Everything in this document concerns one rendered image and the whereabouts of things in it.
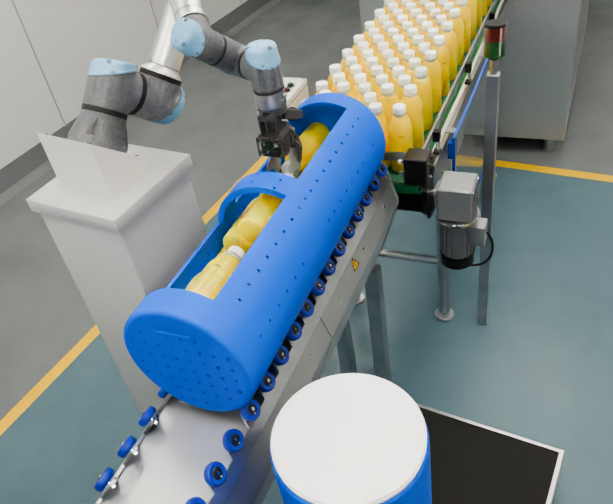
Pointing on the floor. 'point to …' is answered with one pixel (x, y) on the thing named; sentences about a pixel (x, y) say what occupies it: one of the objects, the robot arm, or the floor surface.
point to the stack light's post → (488, 188)
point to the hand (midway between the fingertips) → (288, 171)
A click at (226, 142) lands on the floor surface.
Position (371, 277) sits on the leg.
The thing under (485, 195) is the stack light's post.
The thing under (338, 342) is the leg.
